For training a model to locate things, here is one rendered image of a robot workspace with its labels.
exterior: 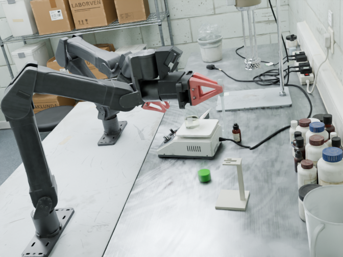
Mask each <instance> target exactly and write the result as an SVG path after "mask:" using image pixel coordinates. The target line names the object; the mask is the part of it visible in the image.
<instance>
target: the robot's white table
mask: <svg viewBox="0 0 343 257"><path fill-rule="evenodd" d="M141 106H142V105H139V106H138V107H137V106H136V107H135V108H134V109H133V110H131V111H129V112H122V111H120V113H118V114H117V117H118V121H125V120H126V121H127V125H126V127H125V129H124V130H123V132H122V134H121V135H120V137H119V139H118V140H117V142H116V144H114V145H108V146H98V145H97V143H98V141H99V139H100V138H101V137H102V135H103V134H104V127H103V123H102V120H99V119H98V118H97V115H98V110H97V109H96V105H95V104H94V103H93V102H88V101H85V102H79V103H78V104H77V105H76V106H75V107H74V108H73V109H72V110H71V111H70V112H69V113H68V114H67V115H66V117H65V118H64V119H63V120H62V121H61V122H60V123H59V124H58V125H57V126H56V127H55V128H54V129H53V130H52V132H51V133H50V134H49V135H48V136H47V137H46V138H45V139H44V140H43V141H42V145H43V148H44V152H45V155H46V159H47V162H48V166H49V168H50V170H51V173H52V175H53V174H54V176H55V180H56V183H57V188H58V203H57V206H56V207H55V208H74V211H75V212H74V214H73V216H72V217H71V219H70V221H69V222H68V224H67V226H66V228H65V229H64V231H63V233H62V234H61V236H60V238H59V239H58V241H57V243H56V244H55V246H54V248H53V249H52V251H51V252H50V254H49V256H48V257H103V255H104V253H105V251H106V248H107V246H108V244H109V242H110V239H111V237H112V235H113V232H114V230H115V228H116V225H117V223H118V221H119V218H120V216H121V214H122V212H123V209H124V207H125V205H126V202H127V200H128V198H129V195H130V193H131V191H132V188H133V186H134V184H135V182H136V179H137V177H138V175H139V172H140V170H141V168H142V165H143V163H144V161H145V158H146V156H147V154H148V152H149V149H150V147H151V145H152V142H153V140H154V137H155V135H156V133H157V130H158V128H159V126H160V123H161V121H162V119H163V116H164V114H165V113H161V112H157V111H151V110H144V109H143V108H141ZM29 188H30V187H29V183H28V179H27V174H26V172H25V168H24V165H23V163H22V164H21V165H20V166H19V167H18V168H17V169H16V170H15V171H14V172H13V173H12V174H11V175H10V176H9V177H8V179H7V180H6V181H5V182H4V183H3V184H2V185H1V186H0V257H22V256H21V254H22V253H23V251H24V250H25V248H26V247H27V245H28V244H29V242H30V241H31V239H32V238H33V237H34V235H35V230H36V229H35V226H34V223H33V220H32V218H31V212H32V210H33V209H34V206H33V204H32V201H31V198H30V194H29Z"/></svg>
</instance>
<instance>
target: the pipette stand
mask: <svg viewBox="0 0 343 257"><path fill-rule="evenodd" d="M224 161H225V162H223V163H222V165H226V166H236V167H237V176H238V185H239V190H221V191H220V194H219V196H218V199H217V202H216V204H215V209H225V210H241V211H245V209H246V206H247V202H248V198H249V194H250V191H245V190H244V182H243V172H242V162H241V161H242V158H225V159H224Z"/></svg>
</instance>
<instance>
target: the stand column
mask: <svg viewBox="0 0 343 257"><path fill-rule="evenodd" d="M276 15H277V34H278V53H279V71H280V90H281V92H279V96H285V95H286V93H285V92H284V76H283V56H282V35H281V15H280V0H276Z"/></svg>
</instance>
